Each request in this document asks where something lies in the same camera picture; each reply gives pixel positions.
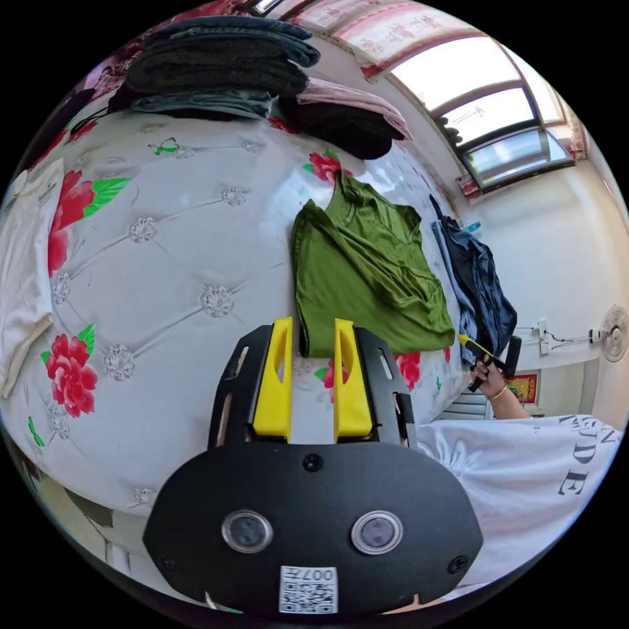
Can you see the person's right hand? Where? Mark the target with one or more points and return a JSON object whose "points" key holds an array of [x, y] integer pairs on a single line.
{"points": [[487, 381]]}

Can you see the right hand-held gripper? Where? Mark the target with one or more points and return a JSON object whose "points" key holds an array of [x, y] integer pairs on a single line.
{"points": [[493, 362]]}

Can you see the cream white garment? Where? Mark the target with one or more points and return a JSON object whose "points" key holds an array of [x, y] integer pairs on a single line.
{"points": [[22, 275]]}

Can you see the window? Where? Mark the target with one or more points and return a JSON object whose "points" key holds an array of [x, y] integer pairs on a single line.
{"points": [[491, 103]]}

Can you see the white wall fan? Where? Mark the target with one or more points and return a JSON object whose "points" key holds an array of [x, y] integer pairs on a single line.
{"points": [[614, 334]]}

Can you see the green vest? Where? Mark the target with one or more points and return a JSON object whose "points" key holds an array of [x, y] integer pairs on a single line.
{"points": [[363, 275]]}

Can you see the person's right forearm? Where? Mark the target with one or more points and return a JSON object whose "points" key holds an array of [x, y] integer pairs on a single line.
{"points": [[510, 404]]}

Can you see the bed with flowered white quilt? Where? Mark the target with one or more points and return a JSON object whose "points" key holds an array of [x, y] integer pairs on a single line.
{"points": [[162, 275]]}

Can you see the pile of clothes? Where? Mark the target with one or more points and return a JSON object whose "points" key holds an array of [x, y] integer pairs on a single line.
{"points": [[221, 64]]}

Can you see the white wall power strip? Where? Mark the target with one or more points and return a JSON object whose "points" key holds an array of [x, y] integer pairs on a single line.
{"points": [[543, 337]]}

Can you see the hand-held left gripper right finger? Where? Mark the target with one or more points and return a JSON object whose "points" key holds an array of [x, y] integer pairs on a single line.
{"points": [[352, 393]]}

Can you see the person's body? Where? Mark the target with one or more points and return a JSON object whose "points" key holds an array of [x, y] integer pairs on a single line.
{"points": [[530, 496]]}

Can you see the pink patterned curtain valance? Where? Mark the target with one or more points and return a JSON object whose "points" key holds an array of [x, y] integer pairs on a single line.
{"points": [[393, 34]]}

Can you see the dark blue hanging garments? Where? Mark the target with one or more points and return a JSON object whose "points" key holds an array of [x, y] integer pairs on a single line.
{"points": [[479, 290]]}

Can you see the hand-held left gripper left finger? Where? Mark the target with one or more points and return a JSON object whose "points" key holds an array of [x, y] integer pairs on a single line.
{"points": [[273, 388]]}

